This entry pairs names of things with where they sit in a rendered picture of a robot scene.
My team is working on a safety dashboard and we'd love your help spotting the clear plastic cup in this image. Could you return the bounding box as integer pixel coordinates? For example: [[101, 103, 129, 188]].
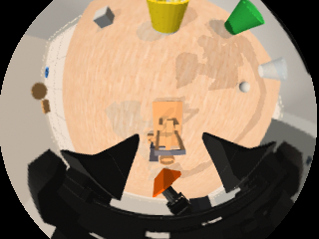
[[256, 57, 288, 83]]

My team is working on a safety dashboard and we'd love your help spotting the green cup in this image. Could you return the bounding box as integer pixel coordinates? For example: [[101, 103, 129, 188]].
[[224, 0, 264, 35]]

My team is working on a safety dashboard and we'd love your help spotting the yellow mug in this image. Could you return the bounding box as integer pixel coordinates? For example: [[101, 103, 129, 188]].
[[148, 0, 190, 35]]

